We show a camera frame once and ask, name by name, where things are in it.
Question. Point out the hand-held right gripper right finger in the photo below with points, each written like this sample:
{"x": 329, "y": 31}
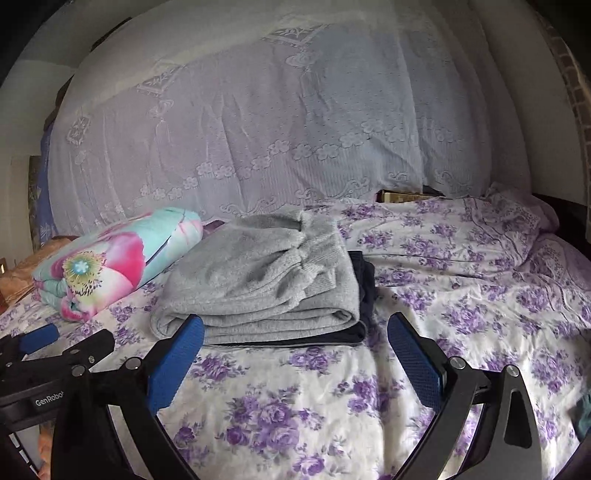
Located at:
{"x": 413, "y": 360}

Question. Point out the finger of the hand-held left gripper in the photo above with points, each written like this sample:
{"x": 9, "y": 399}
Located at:
{"x": 92, "y": 344}
{"x": 39, "y": 338}

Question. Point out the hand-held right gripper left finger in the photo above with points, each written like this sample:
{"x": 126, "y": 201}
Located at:
{"x": 178, "y": 360}

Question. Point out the grey pants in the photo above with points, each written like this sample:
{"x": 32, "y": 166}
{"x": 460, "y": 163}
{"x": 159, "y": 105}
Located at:
{"x": 258, "y": 281}

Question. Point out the brown cloth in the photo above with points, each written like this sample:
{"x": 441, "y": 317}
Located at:
{"x": 14, "y": 284}

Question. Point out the colourful floral folded blanket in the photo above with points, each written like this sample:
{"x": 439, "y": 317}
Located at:
{"x": 115, "y": 258}

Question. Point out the purple floral bedsheet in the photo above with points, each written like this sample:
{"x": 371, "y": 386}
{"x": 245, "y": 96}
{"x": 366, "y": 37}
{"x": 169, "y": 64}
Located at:
{"x": 323, "y": 392}

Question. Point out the dark navy garment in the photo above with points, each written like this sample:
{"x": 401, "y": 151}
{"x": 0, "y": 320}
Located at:
{"x": 364, "y": 277}

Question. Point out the wooden headboard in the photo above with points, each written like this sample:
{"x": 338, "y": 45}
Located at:
{"x": 401, "y": 196}

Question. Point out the purple floral pillowcase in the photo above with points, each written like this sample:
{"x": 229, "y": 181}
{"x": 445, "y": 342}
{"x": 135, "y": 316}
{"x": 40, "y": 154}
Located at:
{"x": 512, "y": 221}

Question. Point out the dark teal garment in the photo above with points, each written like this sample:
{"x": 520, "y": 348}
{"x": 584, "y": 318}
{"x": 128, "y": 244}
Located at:
{"x": 584, "y": 415}

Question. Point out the white lace cover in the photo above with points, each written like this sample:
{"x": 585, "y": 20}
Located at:
{"x": 277, "y": 115}

